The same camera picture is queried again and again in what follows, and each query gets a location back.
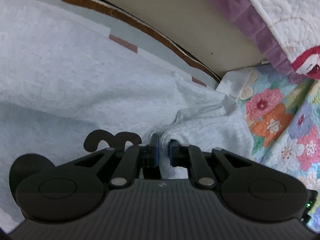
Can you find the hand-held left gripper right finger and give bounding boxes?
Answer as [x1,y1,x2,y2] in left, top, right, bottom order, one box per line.
[170,141,253,190]

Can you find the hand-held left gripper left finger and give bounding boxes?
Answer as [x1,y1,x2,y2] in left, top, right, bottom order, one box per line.
[74,134,160,189]

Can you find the light grey sweatshirt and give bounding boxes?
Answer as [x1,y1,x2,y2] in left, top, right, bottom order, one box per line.
[0,0,255,232]

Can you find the floral patterned quilt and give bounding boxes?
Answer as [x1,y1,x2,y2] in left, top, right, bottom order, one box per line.
[215,66,320,230]

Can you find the checked dog print rug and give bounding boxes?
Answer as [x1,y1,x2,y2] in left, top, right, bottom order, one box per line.
[0,0,222,88]

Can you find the beige bed base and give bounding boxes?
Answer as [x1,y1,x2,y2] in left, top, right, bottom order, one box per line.
[59,0,270,79]

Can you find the bear printed white quilt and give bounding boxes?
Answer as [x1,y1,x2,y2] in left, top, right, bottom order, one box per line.
[175,0,320,84]

